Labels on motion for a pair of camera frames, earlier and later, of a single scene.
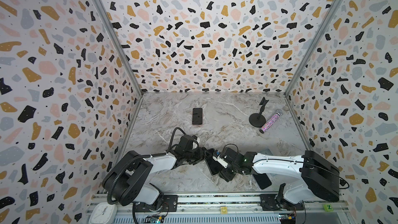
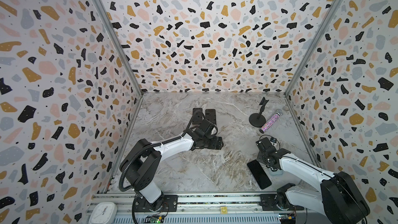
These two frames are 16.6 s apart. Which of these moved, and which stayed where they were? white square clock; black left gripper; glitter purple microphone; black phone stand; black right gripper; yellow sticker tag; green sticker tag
Moved: black left gripper; black right gripper
Stayed: black phone stand; white square clock; green sticker tag; yellow sticker tag; glitter purple microphone
